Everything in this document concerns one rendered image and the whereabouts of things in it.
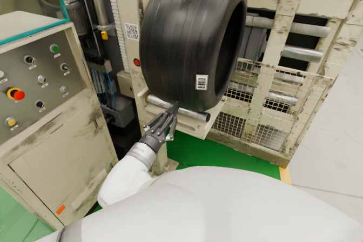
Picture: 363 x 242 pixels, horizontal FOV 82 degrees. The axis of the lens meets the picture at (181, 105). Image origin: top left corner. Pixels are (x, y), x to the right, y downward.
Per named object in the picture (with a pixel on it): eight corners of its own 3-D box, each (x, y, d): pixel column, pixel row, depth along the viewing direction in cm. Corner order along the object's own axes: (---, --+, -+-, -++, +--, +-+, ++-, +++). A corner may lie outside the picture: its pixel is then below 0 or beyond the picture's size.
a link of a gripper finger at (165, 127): (155, 133, 73) (159, 135, 72) (171, 112, 79) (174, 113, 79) (157, 140, 76) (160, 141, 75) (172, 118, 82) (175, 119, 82)
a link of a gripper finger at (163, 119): (155, 139, 76) (152, 138, 76) (169, 117, 83) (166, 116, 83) (153, 133, 73) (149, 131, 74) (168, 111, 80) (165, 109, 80)
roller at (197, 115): (146, 103, 110) (145, 96, 108) (150, 98, 114) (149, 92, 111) (207, 124, 98) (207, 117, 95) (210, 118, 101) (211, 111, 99)
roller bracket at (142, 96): (138, 109, 111) (136, 94, 104) (174, 74, 138) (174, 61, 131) (143, 111, 109) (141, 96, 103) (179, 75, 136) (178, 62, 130)
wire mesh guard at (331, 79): (180, 121, 182) (179, 45, 137) (180, 120, 183) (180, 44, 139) (289, 160, 151) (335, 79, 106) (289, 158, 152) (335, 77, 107)
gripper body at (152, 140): (155, 147, 67) (169, 127, 72) (133, 139, 70) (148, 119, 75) (158, 159, 72) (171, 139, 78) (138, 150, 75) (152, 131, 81)
